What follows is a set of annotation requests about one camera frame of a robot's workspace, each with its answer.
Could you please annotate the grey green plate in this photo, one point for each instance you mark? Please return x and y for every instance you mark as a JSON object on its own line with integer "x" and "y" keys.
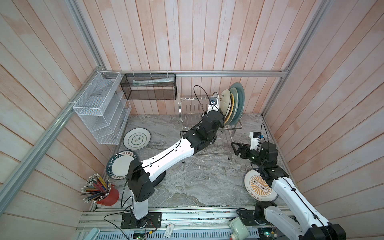
{"x": 241, "y": 102}

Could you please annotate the yellow woven plate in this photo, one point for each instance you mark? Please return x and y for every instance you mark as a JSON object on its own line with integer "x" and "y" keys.
{"x": 230, "y": 110}

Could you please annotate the white green device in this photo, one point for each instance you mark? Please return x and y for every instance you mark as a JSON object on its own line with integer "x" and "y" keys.
{"x": 239, "y": 230}

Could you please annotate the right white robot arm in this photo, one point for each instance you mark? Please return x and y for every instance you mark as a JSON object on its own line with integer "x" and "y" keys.
{"x": 308, "y": 224}

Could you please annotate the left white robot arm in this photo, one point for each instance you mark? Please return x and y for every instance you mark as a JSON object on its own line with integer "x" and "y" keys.
{"x": 141, "y": 175}

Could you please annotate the red pencil holder cup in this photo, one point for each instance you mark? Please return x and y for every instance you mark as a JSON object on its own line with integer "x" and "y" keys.
{"x": 99, "y": 191}

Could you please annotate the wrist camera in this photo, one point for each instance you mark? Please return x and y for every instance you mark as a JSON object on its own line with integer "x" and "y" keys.
{"x": 212, "y": 107}
{"x": 255, "y": 140}

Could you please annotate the light teal flower plate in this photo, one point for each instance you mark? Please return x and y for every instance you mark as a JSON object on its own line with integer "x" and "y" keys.
{"x": 234, "y": 92}

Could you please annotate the green rim lettered plate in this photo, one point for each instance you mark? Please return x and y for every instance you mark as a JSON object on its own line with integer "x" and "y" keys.
{"x": 118, "y": 166}

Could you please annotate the dark navy plate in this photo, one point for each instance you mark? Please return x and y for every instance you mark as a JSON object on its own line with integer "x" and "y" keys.
{"x": 159, "y": 179}

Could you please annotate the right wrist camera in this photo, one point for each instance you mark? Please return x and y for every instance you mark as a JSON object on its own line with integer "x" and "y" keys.
{"x": 255, "y": 140}

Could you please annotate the white plate black clover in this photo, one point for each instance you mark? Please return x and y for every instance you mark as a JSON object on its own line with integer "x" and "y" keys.
{"x": 136, "y": 139}

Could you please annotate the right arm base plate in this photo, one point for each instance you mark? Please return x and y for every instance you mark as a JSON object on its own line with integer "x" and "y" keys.
{"x": 248, "y": 217}

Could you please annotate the white wire wall shelf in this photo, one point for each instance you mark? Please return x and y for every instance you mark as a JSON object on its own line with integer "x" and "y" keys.
{"x": 103, "y": 108}

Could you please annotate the orange sunburst plate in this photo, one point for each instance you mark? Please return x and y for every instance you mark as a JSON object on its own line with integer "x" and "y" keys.
{"x": 258, "y": 188}
{"x": 215, "y": 96}

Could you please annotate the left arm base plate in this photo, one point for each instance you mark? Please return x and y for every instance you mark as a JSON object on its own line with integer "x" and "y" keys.
{"x": 151, "y": 220}

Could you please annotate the black mesh wall basket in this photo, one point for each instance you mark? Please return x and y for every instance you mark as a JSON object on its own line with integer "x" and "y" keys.
{"x": 143, "y": 87}

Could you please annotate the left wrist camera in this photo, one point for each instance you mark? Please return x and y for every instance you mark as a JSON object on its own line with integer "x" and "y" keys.
{"x": 212, "y": 107}

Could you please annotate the steel wire dish rack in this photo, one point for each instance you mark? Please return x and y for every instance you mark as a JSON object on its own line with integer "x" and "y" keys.
{"x": 207, "y": 137}

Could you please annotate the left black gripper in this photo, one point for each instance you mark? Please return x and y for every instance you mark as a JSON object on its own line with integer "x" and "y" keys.
{"x": 221, "y": 122}

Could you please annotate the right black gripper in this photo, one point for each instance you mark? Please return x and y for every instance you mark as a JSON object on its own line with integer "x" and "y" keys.
{"x": 246, "y": 147}

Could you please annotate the cream floral plate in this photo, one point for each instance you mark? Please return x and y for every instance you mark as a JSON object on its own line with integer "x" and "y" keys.
{"x": 225, "y": 102}

